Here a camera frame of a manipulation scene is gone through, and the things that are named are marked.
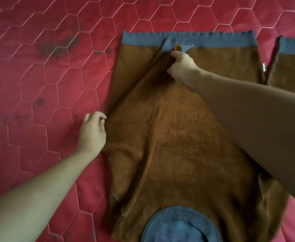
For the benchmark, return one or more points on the person's right hand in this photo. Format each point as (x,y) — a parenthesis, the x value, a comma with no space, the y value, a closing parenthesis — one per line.
(185,70)

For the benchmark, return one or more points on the person's left hand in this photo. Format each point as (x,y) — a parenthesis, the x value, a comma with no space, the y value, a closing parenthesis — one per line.
(93,136)

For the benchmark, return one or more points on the brown sweater with blue trim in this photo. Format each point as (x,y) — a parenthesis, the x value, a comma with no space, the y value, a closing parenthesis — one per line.
(175,148)

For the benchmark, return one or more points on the person's right forearm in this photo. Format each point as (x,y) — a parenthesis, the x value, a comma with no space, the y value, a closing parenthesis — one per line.
(263,123)

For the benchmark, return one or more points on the person's left forearm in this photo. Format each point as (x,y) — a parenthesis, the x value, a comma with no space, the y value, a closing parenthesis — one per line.
(36,199)

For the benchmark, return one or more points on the red quilted mattress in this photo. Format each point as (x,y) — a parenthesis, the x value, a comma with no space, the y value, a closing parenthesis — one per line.
(36,123)

